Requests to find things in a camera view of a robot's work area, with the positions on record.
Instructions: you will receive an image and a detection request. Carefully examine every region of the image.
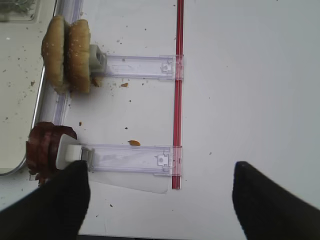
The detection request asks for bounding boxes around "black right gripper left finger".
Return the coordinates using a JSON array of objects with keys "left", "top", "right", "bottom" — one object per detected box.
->
[{"left": 0, "top": 160, "right": 91, "bottom": 240}]

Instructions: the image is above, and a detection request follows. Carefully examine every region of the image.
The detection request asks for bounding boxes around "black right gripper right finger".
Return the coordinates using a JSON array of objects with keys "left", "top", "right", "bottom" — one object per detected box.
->
[{"left": 232, "top": 161, "right": 320, "bottom": 240}]

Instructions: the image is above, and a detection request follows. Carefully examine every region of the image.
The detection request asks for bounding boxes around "white pusher block meat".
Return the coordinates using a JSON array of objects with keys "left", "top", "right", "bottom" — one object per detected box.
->
[{"left": 55, "top": 134, "right": 95, "bottom": 171}]

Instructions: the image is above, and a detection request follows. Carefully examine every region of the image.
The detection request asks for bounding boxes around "meat patties stack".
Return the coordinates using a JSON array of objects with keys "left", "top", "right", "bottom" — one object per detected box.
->
[{"left": 25, "top": 121, "right": 77, "bottom": 186}]

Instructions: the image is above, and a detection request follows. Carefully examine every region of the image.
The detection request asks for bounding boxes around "clear pusher track lower right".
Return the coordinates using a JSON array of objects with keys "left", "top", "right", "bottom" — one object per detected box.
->
[{"left": 83, "top": 144, "right": 182, "bottom": 177}]

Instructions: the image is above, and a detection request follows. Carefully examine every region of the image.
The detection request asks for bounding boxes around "clear pusher track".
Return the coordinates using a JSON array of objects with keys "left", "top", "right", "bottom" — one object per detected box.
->
[
  {"left": 104, "top": 55, "right": 184, "bottom": 81},
  {"left": 83, "top": 144, "right": 182, "bottom": 177}
]

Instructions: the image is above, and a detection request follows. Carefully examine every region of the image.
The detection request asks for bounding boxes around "white metal tray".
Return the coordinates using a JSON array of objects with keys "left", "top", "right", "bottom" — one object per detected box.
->
[{"left": 0, "top": 0, "right": 56, "bottom": 176}]

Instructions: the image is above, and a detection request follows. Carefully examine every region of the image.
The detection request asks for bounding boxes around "white pusher block bun top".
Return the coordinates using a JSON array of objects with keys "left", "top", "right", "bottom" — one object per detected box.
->
[{"left": 89, "top": 44, "right": 106, "bottom": 73}]

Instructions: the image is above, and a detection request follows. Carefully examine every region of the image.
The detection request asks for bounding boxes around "sesame bun tops stack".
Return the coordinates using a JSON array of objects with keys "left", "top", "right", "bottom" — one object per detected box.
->
[{"left": 41, "top": 15, "right": 91, "bottom": 94}]

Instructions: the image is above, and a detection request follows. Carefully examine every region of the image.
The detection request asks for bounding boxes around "clear pusher track upper right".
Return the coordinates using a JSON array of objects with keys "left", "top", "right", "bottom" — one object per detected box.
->
[{"left": 104, "top": 55, "right": 184, "bottom": 81}]

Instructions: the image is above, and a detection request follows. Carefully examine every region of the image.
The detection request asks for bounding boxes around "clear plastic salad container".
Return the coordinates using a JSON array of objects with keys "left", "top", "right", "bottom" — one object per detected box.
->
[{"left": 0, "top": 0, "right": 40, "bottom": 22}]

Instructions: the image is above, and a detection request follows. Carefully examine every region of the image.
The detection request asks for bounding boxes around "clear right front rail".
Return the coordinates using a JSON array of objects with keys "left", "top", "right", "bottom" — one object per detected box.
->
[{"left": 33, "top": 0, "right": 83, "bottom": 125}]

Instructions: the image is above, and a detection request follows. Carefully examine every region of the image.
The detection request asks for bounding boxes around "red right rail strip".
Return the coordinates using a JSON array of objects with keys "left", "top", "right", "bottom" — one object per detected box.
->
[{"left": 171, "top": 0, "right": 185, "bottom": 190}]

